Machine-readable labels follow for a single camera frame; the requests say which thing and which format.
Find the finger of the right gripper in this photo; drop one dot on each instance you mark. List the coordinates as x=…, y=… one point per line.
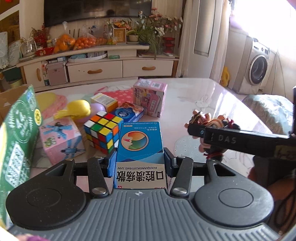
x=196, y=130

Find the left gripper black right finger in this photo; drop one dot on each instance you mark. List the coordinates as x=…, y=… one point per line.
x=180, y=168

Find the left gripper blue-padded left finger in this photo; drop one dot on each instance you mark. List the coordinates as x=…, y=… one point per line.
x=98, y=169

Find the blue black medicine box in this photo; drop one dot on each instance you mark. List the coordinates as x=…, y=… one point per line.
x=140, y=160

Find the purple pink toy egg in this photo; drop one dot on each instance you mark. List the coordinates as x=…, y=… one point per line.
x=95, y=108

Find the pink purple toy box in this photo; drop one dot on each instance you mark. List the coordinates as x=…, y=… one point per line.
x=150, y=95

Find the yellow toy gun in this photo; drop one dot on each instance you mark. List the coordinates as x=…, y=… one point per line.
x=76, y=109

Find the rubiks cube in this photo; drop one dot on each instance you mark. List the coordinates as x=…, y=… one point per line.
x=102, y=131

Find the pink robot toy box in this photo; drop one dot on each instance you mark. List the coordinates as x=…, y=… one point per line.
x=61, y=139

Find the blue vinda tissue pack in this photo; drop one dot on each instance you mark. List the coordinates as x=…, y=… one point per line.
x=129, y=112

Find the orange white medicine box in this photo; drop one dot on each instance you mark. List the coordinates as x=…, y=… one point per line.
x=109, y=103

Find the washing machine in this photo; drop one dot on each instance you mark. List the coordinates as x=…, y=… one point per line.
x=251, y=67

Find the green milk carton box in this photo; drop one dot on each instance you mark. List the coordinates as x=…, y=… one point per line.
x=19, y=133

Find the white tv cabinet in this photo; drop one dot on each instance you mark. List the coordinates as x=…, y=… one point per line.
x=123, y=61

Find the potted flower plant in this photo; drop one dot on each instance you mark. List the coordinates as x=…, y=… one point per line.
x=151, y=28

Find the framed picture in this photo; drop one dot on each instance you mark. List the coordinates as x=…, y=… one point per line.
x=120, y=35

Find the bag of small tangerines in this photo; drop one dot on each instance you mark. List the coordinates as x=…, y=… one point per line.
x=85, y=40

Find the bag of oranges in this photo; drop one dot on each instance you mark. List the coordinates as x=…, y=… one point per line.
x=65, y=41

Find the glass kettle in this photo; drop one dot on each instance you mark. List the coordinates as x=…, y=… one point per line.
x=28, y=47

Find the black television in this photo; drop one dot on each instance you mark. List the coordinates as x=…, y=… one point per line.
x=56, y=12

